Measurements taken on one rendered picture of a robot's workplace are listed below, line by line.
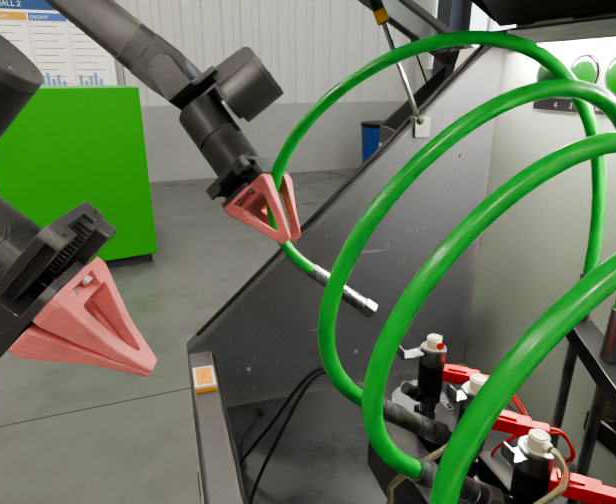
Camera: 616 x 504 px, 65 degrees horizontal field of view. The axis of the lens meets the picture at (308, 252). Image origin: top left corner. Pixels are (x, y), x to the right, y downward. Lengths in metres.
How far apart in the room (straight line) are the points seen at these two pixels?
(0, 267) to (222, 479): 0.39
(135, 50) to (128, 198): 3.14
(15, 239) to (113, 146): 3.40
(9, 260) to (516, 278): 0.75
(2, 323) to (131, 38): 0.44
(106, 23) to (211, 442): 0.54
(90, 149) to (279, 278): 2.99
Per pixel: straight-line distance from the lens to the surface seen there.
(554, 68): 0.58
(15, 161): 3.70
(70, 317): 0.30
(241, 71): 0.61
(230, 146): 0.59
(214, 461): 0.63
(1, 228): 0.31
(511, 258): 0.88
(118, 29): 0.70
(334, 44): 7.47
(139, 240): 3.87
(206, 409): 0.71
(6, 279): 0.30
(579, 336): 0.64
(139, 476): 2.04
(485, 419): 0.26
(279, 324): 0.84
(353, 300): 0.60
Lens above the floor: 1.38
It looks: 20 degrees down
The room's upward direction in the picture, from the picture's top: straight up
